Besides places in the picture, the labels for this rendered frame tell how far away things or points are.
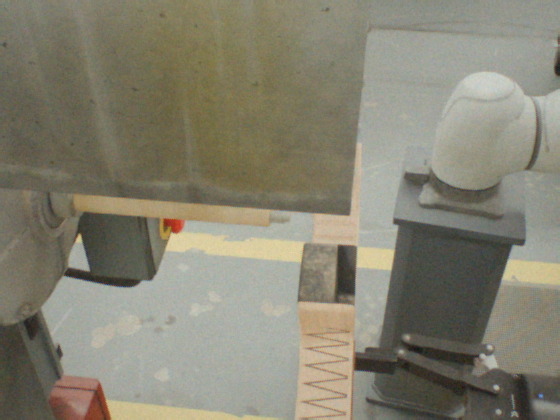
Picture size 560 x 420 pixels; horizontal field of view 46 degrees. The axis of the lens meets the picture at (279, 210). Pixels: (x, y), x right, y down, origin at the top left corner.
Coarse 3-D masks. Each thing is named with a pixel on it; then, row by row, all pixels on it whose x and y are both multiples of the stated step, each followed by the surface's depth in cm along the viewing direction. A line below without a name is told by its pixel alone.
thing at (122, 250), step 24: (96, 216) 91; (120, 216) 90; (144, 216) 91; (96, 240) 94; (120, 240) 93; (144, 240) 93; (168, 240) 104; (96, 264) 97; (120, 264) 97; (144, 264) 96
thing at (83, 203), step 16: (80, 208) 62; (96, 208) 61; (112, 208) 61; (128, 208) 61; (144, 208) 61; (160, 208) 60; (176, 208) 60; (192, 208) 60; (208, 208) 60; (224, 208) 60; (240, 208) 59; (240, 224) 61; (256, 224) 60
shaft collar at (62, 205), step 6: (54, 192) 60; (54, 198) 60; (60, 198) 60; (66, 198) 60; (72, 198) 61; (54, 204) 61; (60, 204) 61; (66, 204) 60; (72, 204) 61; (54, 210) 61; (60, 210) 61; (66, 210) 61; (72, 210) 61; (60, 216) 62; (66, 216) 62; (72, 216) 62; (78, 216) 63
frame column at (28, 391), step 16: (0, 336) 88; (16, 336) 93; (0, 352) 89; (16, 352) 93; (0, 368) 89; (16, 368) 94; (32, 368) 99; (0, 384) 89; (16, 384) 94; (32, 384) 99; (0, 400) 90; (16, 400) 94; (32, 400) 99; (0, 416) 90; (16, 416) 95; (32, 416) 100; (48, 416) 106
